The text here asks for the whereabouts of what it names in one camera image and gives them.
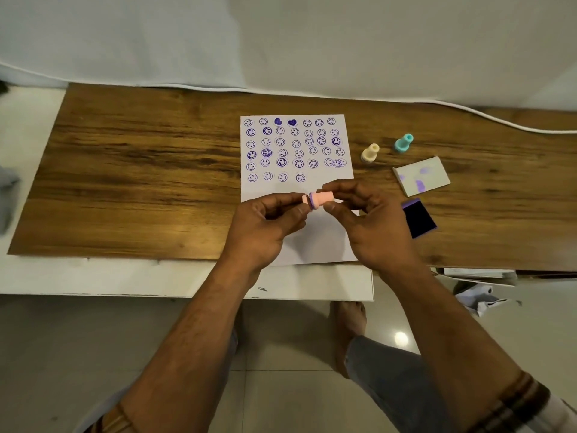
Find person's left hand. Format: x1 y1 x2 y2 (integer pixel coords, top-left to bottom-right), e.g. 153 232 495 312
219 192 313 278

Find person's right hand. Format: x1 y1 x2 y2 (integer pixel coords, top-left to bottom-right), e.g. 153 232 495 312
322 179 423 275

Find purple ink pad base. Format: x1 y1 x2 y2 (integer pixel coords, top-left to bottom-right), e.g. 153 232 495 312
401 198 438 239

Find white stamped paper sheet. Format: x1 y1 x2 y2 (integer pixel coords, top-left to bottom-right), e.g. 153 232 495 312
240 114 360 266

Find pink stamp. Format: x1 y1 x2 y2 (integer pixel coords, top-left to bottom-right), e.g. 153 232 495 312
307 189 335 210

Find white ink pad lid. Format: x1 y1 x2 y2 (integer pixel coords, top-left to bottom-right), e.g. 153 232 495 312
391 156 451 198

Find person's right forearm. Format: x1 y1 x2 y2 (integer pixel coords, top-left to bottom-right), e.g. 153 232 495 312
378 261 526 433

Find person's left forearm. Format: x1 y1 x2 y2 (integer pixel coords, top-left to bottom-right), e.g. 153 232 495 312
119 256 262 433

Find person's bare foot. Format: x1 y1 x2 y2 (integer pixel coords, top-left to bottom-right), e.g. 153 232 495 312
331 301 367 379

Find crumpled white paper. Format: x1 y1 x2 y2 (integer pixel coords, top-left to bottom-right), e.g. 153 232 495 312
453 284 508 317

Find white cardboard box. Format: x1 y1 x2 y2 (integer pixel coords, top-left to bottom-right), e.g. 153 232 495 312
430 267 519 287

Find wooden board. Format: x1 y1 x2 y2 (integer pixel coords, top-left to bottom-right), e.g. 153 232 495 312
7 83 577 272

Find grey trousers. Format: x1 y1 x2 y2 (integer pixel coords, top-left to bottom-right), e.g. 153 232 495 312
74 328 451 433

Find white low bench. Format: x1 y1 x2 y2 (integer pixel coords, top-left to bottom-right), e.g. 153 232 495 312
0 85 375 302

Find white backdrop cloth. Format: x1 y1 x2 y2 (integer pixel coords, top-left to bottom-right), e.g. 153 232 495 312
0 0 577 111

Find plaid shirt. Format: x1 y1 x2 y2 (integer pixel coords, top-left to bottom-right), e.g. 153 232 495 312
85 372 577 433

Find white plastic bag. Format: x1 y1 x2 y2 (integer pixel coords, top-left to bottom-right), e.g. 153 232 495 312
0 165 21 235

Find white cable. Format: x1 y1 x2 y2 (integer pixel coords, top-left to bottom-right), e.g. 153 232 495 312
171 83 577 135

